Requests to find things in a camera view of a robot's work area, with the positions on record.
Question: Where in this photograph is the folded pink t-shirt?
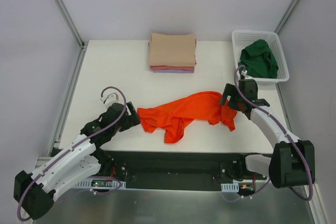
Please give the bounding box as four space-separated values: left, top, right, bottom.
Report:
150 66 195 72

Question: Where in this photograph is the orange t-shirt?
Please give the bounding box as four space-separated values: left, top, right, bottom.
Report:
137 91 237 144

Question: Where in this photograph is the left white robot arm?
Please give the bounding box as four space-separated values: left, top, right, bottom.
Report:
14 102 140 222

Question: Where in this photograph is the right white cable duct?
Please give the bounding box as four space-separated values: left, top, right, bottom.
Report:
220 182 239 193

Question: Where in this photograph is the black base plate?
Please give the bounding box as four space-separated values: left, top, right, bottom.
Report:
92 150 266 191

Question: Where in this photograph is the green t-shirt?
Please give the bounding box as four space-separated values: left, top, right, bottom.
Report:
238 39 279 79

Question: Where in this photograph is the folded purple t-shirt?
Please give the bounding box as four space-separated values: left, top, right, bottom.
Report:
153 69 194 73

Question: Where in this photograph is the left aluminium frame post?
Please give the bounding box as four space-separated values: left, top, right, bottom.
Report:
39 0 89 49

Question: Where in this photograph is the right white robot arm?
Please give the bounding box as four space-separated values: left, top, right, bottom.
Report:
220 79 315 188

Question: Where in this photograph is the aluminium frame post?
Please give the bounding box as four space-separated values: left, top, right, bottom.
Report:
39 0 89 49
274 0 301 35

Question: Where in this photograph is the white plastic basket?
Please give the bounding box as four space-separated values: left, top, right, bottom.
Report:
232 30 289 85

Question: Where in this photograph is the left white cable duct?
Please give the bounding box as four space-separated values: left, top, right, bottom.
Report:
73 178 126 190

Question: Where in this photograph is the right aluminium frame post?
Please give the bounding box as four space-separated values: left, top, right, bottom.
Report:
274 0 301 35

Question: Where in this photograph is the white cable duct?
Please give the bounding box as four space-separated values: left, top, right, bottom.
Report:
220 182 239 193
73 178 126 190

